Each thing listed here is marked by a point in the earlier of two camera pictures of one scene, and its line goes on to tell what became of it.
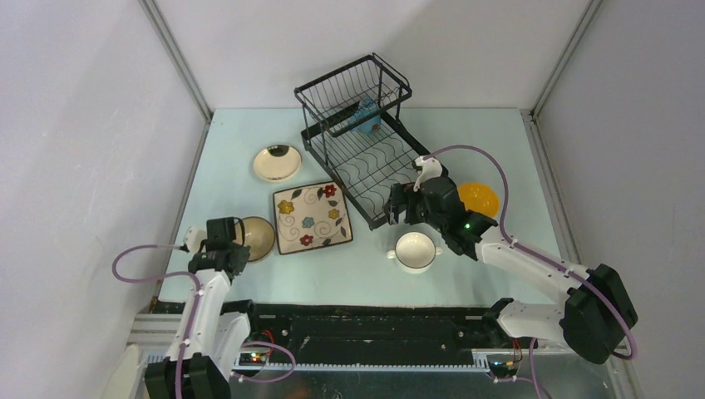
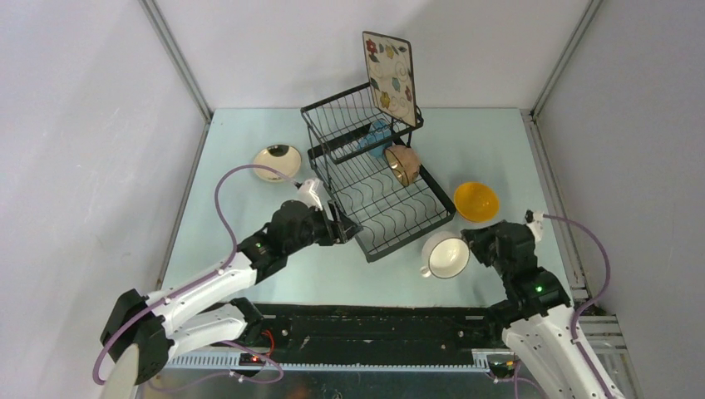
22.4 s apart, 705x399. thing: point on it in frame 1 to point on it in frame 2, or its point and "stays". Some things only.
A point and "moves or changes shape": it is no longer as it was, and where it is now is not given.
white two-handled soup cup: x=415 y=252 to x=444 y=255
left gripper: x=239 y=259 to x=336 y=231
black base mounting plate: x=287 y=332 stays
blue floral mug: x=367 y=106 to x=379 y=137
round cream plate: x=277 y=163 stays
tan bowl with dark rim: x=258 y=234 to x=403 y=162
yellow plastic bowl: x=479 y=197 stays
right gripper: x=406 y=204 to x=476 y=238
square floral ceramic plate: x=311 y=217 moves or changes shape
